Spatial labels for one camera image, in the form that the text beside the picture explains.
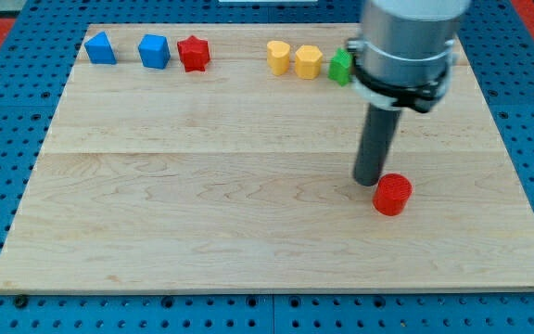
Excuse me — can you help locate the green star block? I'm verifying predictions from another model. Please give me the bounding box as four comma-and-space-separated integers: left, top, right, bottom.
327, 48, 353, 86

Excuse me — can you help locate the red cylinder block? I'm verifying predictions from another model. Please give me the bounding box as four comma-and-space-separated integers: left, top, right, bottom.
373, 173, 413, 216

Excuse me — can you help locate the yellow hexagon block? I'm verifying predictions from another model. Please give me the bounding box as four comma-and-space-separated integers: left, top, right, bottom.
294, 45, 323, 80

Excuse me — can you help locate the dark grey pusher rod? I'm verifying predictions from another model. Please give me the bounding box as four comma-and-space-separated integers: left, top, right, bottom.
353, 104, 401, 186

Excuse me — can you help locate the light wooden board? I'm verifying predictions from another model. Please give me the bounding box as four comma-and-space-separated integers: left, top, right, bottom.
0, 24, 534, 295

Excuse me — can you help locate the blue cube block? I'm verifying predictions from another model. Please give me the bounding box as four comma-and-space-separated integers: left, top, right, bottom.
138, 34, 171, 70

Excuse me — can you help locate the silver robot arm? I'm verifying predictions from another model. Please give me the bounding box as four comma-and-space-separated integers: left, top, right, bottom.
346, 0, 471, 113

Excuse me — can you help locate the yellow heart block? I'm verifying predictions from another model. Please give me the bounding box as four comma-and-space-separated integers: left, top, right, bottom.
266, 40, 291, 76

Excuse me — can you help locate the blue triangular prism block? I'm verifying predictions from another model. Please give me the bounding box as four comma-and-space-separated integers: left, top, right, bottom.
84, 32, 117, 65

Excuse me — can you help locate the red star block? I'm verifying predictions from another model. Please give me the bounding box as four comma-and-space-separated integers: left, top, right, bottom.
177, 35, 210, 72

